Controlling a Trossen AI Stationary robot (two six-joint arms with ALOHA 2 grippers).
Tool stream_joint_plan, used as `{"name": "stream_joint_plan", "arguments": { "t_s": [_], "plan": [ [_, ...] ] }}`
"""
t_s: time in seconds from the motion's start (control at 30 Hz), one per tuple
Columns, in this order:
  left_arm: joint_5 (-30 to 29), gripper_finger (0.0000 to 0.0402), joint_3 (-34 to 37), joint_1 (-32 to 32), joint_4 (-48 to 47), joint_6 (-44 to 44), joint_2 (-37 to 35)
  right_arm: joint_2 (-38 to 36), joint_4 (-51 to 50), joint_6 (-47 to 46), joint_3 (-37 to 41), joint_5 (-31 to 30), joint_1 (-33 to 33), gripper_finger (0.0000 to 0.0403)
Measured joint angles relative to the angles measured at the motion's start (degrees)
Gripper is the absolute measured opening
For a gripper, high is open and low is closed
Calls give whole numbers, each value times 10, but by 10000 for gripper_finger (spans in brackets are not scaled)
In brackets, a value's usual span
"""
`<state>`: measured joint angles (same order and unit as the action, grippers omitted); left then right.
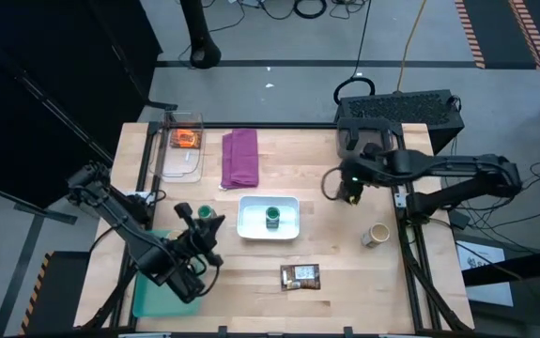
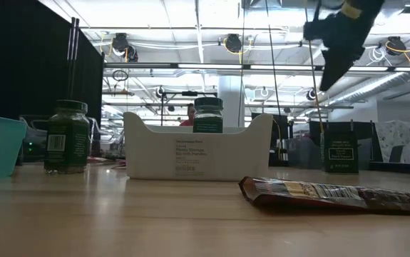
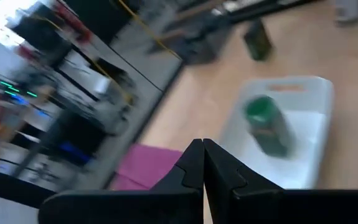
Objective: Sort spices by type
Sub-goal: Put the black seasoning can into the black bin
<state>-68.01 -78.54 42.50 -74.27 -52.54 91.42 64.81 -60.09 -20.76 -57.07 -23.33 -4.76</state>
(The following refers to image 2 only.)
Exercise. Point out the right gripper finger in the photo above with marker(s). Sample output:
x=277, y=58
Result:
x=336, y=66

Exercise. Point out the dark green pepper tin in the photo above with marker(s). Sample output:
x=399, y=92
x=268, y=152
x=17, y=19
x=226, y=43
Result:
x=340, y=153

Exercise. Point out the brown spice packet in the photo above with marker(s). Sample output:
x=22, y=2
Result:
x=297, y=194

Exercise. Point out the green lidded spice jar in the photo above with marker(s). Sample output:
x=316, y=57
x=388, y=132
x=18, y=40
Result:
x=67, y=142
x=208, y=121

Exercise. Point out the patterned room divider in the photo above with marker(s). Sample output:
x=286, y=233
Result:
x=397, y=135

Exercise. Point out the white building column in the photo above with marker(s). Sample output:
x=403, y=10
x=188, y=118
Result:
x=230, y=85

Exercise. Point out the long ceiling light bar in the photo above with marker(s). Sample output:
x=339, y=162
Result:
x=208, y=66

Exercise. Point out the person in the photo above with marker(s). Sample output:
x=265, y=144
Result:
x=190, y=114

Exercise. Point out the white plastic storage bin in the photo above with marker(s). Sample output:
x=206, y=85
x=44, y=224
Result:
x=154, y=157

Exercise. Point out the purple folded cloth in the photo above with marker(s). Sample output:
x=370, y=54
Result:
x=120, y=165

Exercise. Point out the black stand pole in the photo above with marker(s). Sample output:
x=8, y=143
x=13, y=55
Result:
x=72, y=53

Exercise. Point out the black curtain partition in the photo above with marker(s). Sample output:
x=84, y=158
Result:
x=30, y=71

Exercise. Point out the clear plastic bin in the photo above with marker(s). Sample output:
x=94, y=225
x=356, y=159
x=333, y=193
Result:
x=35, y=137

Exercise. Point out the black metal table frame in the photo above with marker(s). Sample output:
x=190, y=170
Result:
x=404, y=168

